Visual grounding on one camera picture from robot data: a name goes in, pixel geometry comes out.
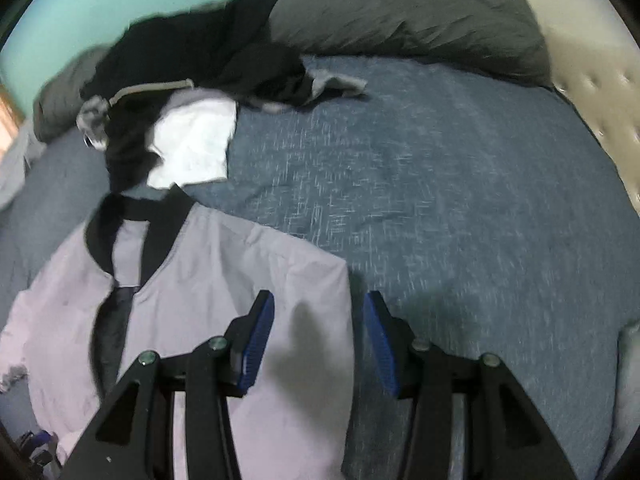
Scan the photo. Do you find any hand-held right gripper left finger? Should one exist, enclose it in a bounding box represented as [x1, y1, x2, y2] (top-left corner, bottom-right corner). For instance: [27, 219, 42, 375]
[60, 290, 276, 480]

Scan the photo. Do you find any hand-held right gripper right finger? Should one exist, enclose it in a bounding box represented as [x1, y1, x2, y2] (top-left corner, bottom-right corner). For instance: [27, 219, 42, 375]
[363, 290, 578, 480]

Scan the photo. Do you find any light grey jacket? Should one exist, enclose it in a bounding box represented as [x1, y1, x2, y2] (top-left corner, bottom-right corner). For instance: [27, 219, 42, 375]
[0, 185, 351, 480]

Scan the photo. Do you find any pile of dark clothes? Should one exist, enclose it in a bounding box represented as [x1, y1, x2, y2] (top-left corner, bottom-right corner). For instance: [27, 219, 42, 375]
[80, 0, 313, 196]

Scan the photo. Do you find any white shirt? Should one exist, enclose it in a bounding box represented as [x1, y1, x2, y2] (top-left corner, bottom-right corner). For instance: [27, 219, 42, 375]
[147, 100, 238, 191]

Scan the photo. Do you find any small grey cloth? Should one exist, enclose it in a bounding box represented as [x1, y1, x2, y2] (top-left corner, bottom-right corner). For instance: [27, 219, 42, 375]
[307, 71, 369, 111]

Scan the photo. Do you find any grey sweatshirt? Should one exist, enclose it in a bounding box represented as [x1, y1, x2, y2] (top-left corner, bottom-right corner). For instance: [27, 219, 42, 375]
[76, 97, 112, 153]

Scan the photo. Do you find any pale grey blanket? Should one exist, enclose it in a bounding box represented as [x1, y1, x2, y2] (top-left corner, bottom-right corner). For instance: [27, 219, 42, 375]
[0, 122, 47, 211]

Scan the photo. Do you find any dark grey rolled duvet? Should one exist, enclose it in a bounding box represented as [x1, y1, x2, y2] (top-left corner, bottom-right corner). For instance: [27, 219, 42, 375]
[32, 0, 553, 143]

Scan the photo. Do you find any cream tufted headboard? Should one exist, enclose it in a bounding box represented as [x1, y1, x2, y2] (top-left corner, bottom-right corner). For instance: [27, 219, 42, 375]
[517, 0, 640, 211]

